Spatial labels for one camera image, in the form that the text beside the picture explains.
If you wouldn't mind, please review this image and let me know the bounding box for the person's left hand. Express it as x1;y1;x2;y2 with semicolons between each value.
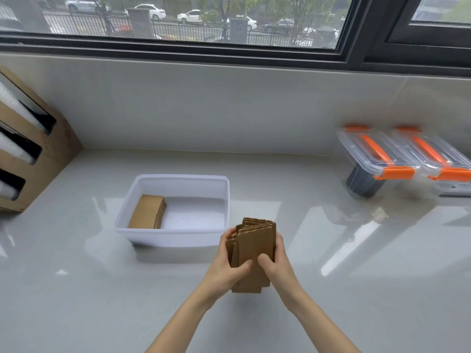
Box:
203;228;254;300

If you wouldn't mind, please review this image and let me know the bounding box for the person's right hand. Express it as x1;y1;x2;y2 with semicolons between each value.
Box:
257;231;297;310

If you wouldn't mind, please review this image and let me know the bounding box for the stack of brown cardboard sleeves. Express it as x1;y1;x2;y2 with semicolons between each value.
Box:
225;217;277;294

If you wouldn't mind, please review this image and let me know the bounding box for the person's right forearm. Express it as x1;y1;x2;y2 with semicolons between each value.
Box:
277;290;362;353

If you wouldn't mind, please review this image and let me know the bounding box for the person's left forearm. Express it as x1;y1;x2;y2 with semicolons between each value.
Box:
146;287;221;353

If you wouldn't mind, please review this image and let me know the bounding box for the white plastic tub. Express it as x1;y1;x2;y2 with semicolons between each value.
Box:
114;174;230;248

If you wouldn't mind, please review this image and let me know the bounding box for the pile of brown cardboard sleeves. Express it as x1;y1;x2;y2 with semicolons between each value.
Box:
128;195;167;229

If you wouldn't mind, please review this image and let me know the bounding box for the dark grey container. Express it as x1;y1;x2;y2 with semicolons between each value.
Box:
346;164;386;198

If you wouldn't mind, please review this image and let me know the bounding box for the wooden cup dispenser box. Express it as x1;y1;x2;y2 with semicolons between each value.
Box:
0;66;83;214

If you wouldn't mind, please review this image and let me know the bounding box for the stack of clear plastic cups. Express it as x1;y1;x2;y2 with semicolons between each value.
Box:
0;178;21;201
0;130;35;166
0;82;46;134

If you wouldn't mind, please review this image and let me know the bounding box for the clear storage box orange handle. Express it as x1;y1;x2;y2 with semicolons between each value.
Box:
392;126;471;197
336;125;424;199

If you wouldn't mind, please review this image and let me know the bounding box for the black window frame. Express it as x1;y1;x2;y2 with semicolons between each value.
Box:
0;0;471;77

